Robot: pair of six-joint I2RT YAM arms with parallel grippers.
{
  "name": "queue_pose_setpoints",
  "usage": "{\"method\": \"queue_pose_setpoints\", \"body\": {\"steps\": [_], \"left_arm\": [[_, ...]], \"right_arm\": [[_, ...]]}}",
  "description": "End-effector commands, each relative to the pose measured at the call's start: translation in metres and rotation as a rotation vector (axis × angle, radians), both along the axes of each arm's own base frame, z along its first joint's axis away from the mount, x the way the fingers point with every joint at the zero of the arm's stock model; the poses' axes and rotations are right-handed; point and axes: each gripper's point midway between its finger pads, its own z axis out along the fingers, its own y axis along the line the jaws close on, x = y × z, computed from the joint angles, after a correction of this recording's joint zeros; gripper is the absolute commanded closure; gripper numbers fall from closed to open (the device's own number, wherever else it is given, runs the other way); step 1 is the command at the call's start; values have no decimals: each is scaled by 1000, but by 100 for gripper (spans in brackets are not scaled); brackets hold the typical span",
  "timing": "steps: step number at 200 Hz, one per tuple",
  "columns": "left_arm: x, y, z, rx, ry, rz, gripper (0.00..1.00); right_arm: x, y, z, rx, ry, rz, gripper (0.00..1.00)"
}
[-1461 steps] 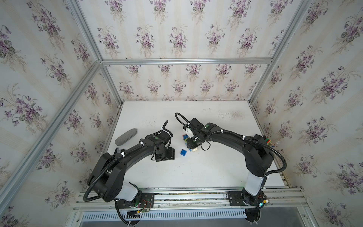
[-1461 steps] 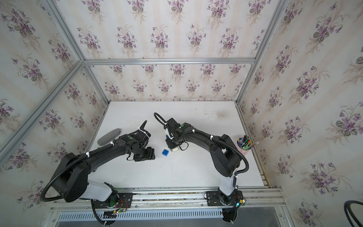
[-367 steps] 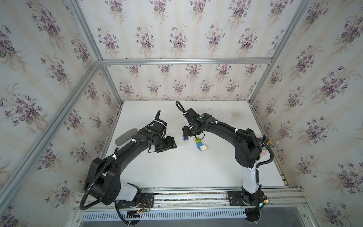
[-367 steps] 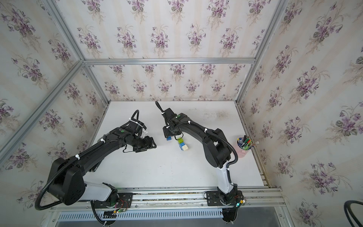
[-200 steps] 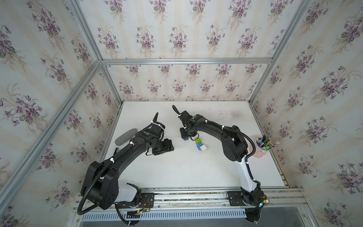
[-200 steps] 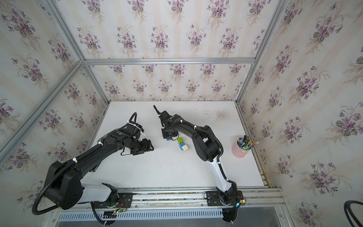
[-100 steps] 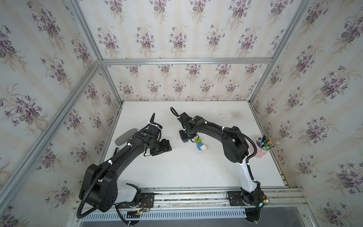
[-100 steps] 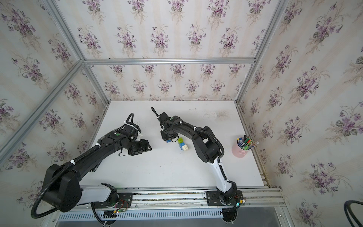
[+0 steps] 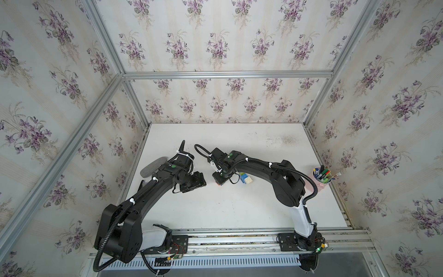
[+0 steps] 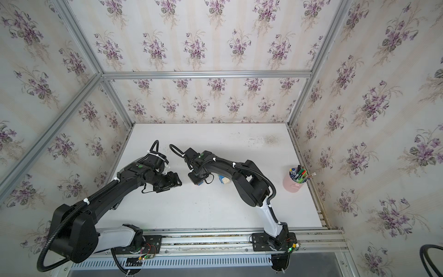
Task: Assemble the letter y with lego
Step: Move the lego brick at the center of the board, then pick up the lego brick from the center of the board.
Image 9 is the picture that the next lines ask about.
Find white lego brick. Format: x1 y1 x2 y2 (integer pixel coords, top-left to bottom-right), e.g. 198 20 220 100
244 177 253 184

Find light blue lego brick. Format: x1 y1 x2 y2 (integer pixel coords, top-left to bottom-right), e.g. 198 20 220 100
239 173 249 184

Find grey fabric pencil case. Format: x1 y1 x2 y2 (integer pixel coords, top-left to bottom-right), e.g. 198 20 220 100
140 157 168 178

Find aluminium mounting rail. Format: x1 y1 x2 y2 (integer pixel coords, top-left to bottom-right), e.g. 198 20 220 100
173 227 377 257

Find white vented cable duct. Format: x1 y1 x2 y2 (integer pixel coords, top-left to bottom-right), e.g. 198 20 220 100
98 255 302 271

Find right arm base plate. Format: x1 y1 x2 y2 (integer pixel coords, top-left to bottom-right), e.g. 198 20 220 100
276 233 325 254

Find pink pen holder cup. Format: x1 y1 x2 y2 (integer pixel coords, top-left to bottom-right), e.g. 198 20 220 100
311 165 341 190

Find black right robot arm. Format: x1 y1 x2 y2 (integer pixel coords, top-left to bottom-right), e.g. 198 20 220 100
195 144 318 241

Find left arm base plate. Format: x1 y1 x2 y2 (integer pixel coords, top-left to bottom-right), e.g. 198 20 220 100
142 235 189 256

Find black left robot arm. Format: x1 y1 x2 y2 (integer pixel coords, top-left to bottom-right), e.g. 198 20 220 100
93 141 206 272

